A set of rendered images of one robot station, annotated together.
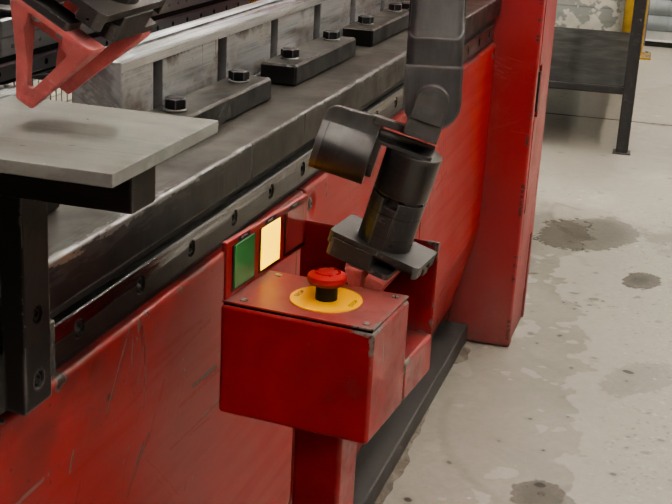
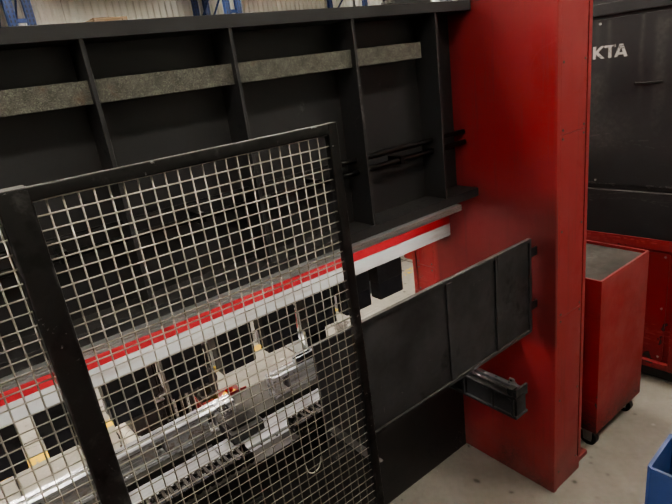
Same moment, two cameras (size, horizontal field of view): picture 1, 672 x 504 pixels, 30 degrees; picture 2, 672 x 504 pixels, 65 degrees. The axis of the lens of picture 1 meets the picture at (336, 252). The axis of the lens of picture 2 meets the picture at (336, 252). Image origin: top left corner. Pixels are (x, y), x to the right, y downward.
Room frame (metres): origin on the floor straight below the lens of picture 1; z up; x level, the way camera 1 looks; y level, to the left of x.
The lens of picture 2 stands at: (2.43, 1.74, 2.11)
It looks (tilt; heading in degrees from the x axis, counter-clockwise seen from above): 19 degrees down; 218
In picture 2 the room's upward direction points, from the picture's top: 8 degrees counter-clockwise
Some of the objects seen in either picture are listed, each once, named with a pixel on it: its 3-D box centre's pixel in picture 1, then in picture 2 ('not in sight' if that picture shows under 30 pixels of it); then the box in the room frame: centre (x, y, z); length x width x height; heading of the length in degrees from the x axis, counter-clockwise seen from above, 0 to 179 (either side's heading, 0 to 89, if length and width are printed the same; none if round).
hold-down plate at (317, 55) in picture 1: (311, 58); not in sight; (1.89, 0.05, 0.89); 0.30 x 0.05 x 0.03; 164
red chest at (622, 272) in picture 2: not in sight; (576, 337); (-0.40, 1.14, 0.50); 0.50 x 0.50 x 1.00; 74
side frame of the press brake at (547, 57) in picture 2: not in sight; (489, 252); (0.05, 0.83, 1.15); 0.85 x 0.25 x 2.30; 74
